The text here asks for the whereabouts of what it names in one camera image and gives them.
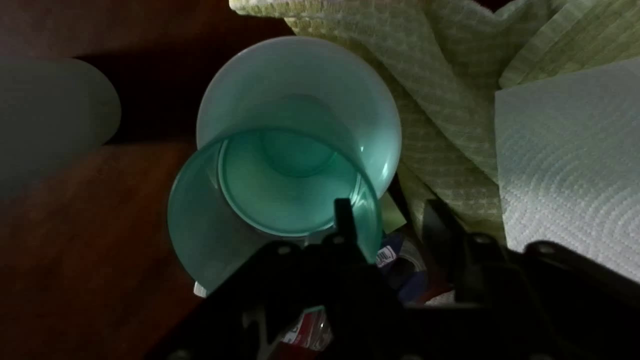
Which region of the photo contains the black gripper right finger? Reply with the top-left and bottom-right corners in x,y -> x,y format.
419,197 -> 469,269

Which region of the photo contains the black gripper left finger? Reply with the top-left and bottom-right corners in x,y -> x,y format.
332,196 -> 365,264

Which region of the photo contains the teal plastic cup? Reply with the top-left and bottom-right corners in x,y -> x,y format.
165,125 -> 385,295

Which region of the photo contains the blue package with barcode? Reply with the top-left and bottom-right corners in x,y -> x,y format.
373,225 -> 429,303

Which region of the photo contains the green patterned cloth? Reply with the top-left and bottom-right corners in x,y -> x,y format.
228,0 -> 640,244

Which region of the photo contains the white paper towel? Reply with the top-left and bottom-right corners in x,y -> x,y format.
491,56 -> 640,283

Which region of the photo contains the large white plastic container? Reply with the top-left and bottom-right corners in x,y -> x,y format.
0,57 -> 123,203

